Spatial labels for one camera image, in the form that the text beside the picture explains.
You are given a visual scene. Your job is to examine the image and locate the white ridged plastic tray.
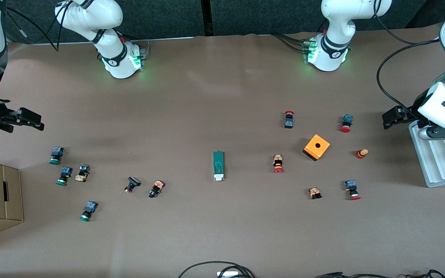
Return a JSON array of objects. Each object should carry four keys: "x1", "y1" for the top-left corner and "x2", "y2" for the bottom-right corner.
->
[{"x1": 408, "y1": 120, "x2": 445, "y2": 188}]

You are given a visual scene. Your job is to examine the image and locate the long black cable bundle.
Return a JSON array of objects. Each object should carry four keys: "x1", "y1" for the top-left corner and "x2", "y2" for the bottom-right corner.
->
[{"x1": 315, "y1": 270, "x2": 445, "y2": 278}]

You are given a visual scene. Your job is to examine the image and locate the orange button enclosure box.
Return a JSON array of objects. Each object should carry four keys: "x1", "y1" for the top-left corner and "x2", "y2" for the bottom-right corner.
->
[{"x1": 302, "y1": 134, "x2": 331, "y2": 162}]

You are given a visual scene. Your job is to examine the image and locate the black square-head switch red terminals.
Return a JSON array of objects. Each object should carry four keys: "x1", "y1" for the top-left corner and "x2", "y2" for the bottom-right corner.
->
[{"x1": 124, "y1": 176, "x2": 142, "y2": 194}]

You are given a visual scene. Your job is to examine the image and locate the looped black cable bundle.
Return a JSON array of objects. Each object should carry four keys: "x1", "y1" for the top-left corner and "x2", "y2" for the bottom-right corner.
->
[{"x1": 178, "y1": 261, "x2": 255, "y2": 278}]

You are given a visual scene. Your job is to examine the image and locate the red emergency stop orange block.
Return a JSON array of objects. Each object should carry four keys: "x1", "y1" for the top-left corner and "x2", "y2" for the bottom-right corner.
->
[{"x1": 272, "y1": 154, "x2": 285, "y2": 174}]

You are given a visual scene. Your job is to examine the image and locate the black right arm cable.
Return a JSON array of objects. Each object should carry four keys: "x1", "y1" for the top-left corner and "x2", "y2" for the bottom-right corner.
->
[{"x1": 6, "y1": 0, "x2": 72, "y2": 52}]

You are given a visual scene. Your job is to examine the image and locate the black base cable bundle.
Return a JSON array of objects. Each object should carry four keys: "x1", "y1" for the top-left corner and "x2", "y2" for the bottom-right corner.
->
[{"x1": 272, "y1": 33, "x2": 310, "y2": 54}]

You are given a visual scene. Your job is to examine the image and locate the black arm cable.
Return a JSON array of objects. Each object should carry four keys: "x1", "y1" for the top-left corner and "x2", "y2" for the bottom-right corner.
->
[
  {"x1": 373, "y1": 0, "x2": 443, "y2": 116},
  {"x1": 6, "y1": 0, "x2": 72, "y2": 52}
]

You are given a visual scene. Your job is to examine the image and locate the green load switch white lever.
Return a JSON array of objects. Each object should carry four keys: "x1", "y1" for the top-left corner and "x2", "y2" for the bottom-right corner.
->
[{"x1": 213, "y1": 150, "x2": 225, "y2": 181}]

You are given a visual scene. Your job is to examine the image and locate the red mushroom pushbutton blue block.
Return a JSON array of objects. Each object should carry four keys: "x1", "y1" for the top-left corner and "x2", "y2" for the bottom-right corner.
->
[
  {"x1": 340, "y1": 114, "x2": 354, "y2": 134},
  {"x1": 344, "y1": 179, "x2": 362, "y2": 201}
]

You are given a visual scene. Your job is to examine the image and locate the green mushroom pushbutton blue block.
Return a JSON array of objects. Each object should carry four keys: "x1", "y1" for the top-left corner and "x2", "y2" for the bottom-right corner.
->
[
  {"x1": 56, "y1": 166, "x2": 73, "y2": 186},
  {"x1": 79, "y1": 200, "x2": 99, "y2": 222},
  {"x1": 49, "y1": 146, "x2": 65, "y2": 166}
]

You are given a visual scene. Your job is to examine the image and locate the black selector switch orange block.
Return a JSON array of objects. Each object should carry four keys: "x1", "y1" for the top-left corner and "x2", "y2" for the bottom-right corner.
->
[
  {"x1": 74, "y1": 164, "x2": 91, "y2": 183},
  {"x1": 148, "y1": 180, "x2": 165, "y2": 199}
]

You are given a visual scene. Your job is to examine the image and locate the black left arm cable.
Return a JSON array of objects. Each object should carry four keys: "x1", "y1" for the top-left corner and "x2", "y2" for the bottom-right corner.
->
[{"x1": 373, "y1": 0, "x2": 443, "y2": 116}]

